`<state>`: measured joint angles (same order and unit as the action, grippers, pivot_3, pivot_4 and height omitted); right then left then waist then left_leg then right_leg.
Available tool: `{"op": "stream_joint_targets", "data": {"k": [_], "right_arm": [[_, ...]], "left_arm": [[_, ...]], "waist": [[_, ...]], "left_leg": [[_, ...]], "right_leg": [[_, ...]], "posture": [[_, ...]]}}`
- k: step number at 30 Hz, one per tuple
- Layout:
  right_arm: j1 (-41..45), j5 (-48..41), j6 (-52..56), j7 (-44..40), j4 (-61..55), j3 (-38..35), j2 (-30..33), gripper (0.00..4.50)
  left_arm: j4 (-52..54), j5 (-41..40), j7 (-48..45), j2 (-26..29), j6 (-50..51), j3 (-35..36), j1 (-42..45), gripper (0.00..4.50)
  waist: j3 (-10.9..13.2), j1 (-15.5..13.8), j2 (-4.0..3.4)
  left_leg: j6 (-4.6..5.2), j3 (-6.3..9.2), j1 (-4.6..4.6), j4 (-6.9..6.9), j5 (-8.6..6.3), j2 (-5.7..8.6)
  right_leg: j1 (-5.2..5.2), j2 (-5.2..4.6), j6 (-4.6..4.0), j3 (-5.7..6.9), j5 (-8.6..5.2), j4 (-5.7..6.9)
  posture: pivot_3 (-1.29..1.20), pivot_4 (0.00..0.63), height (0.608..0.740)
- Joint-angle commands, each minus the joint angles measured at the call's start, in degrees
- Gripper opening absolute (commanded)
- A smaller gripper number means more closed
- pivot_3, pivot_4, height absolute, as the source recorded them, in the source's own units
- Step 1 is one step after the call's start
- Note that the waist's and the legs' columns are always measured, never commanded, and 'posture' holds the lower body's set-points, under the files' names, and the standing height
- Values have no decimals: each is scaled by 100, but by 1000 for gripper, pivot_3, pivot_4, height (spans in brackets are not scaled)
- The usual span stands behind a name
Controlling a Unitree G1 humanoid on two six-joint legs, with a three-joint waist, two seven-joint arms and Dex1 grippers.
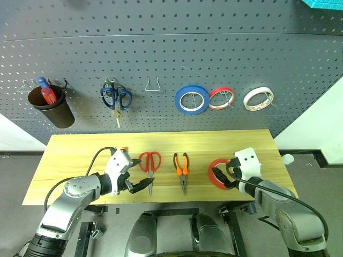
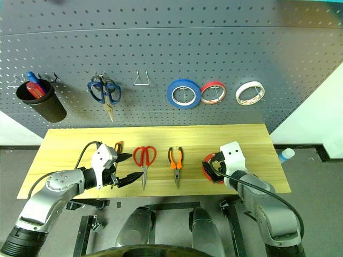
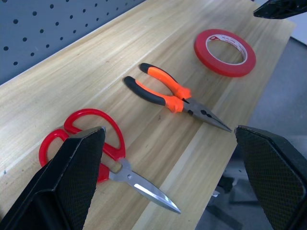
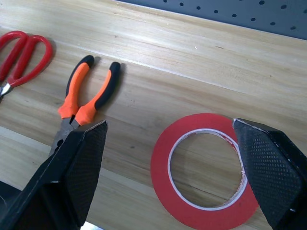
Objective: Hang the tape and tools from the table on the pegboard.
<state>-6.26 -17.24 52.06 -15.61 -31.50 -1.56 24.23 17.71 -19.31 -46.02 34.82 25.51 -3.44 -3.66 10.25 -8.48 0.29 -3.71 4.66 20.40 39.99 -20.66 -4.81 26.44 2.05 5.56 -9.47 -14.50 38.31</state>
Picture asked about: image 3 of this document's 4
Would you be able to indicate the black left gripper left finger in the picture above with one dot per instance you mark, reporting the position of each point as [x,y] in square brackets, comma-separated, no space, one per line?
[60,182]

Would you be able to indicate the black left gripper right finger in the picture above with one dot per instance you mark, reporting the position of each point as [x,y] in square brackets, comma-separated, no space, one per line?
[275,172]

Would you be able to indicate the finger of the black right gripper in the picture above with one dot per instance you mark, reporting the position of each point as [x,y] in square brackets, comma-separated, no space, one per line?
[280,9]

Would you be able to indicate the red tape roll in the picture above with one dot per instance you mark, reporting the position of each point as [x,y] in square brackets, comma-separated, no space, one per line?
[216,69]
[144,189]

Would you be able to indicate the orange black needle-nose pliers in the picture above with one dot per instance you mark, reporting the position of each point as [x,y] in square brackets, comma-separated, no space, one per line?
[175,88]

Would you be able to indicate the dark grey metal pegboard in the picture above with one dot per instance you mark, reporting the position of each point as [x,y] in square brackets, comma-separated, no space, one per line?
[48,19]

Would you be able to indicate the black metal table frame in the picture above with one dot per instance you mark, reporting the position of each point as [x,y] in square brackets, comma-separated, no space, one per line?
[225,184]

